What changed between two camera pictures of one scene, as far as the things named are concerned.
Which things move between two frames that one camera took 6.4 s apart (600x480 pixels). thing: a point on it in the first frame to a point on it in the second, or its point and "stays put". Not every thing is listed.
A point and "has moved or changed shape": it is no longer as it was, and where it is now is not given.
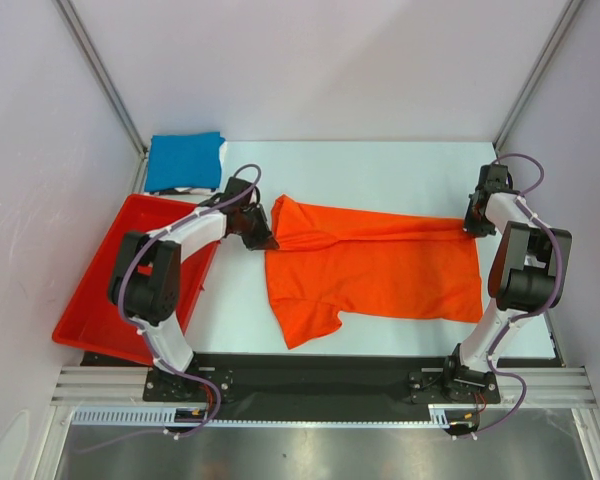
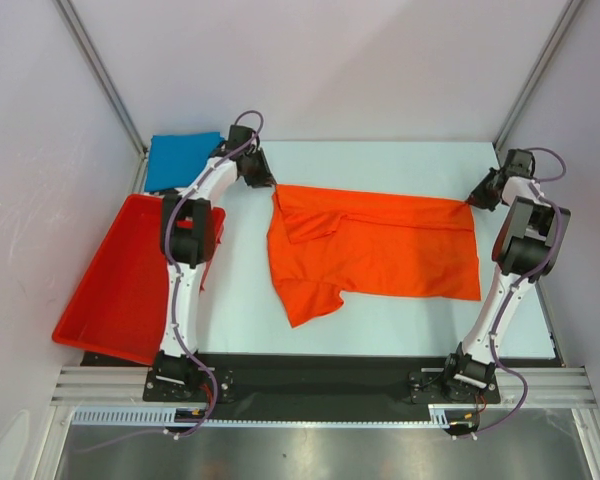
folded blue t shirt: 177,161 stays put
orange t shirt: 330,260 has moved or changed shape
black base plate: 323,381 stays put
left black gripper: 263,240 to 264,179
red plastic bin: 91,319 stays put
